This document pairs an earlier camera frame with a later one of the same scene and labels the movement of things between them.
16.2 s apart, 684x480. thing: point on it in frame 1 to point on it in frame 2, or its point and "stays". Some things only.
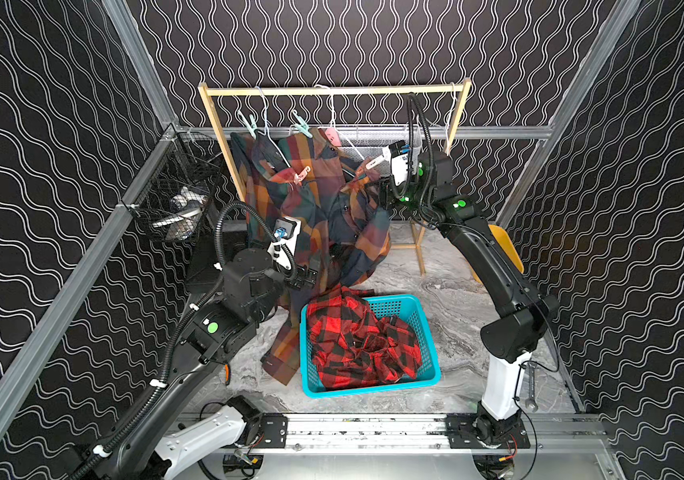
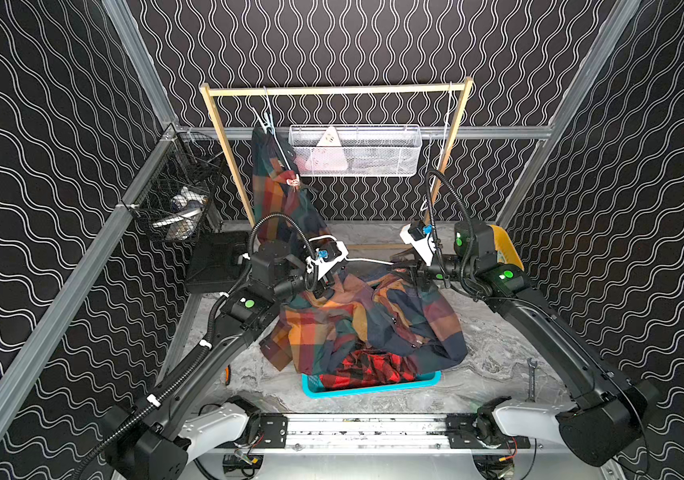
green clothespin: x=252 y=127 to x=264 y=126
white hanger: x=333 y=127 to x=368 y=260
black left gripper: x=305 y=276 to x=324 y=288
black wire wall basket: x=175 y=199 stays
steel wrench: x=531 y=400 stays
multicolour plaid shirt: x=312 y=220 to x=374 y=308
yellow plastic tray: x=506 y=244 stays
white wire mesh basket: x=363 y=143 stays
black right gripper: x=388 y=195 to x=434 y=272
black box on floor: x=203 y=277 stays
